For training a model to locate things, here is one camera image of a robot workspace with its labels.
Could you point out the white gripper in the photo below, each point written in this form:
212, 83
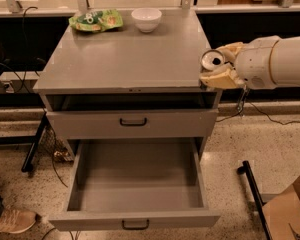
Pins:
255, 65

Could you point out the silver redbull can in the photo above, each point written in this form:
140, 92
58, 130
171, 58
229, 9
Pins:
212, 59

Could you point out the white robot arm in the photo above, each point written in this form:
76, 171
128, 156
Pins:
285, 63

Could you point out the closed grey upper drawer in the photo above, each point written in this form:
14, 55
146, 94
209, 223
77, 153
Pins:
132, 124

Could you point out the grey drawer cabinet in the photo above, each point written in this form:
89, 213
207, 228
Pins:
126, 69

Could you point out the open grey lower drawer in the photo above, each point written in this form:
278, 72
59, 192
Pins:
135, 184

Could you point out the white bowl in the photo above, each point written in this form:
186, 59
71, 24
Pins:
146, 19

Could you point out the black metal stand bar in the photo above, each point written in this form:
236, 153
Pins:
245, 168

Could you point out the green chip bag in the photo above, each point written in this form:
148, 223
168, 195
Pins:
97, 21

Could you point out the cardboard box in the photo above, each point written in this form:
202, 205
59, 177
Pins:
282, 213

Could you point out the black table leg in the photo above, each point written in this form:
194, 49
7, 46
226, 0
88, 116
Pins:
27, 165

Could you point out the tan sneaker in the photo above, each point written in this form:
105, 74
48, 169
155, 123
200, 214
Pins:
16, 221

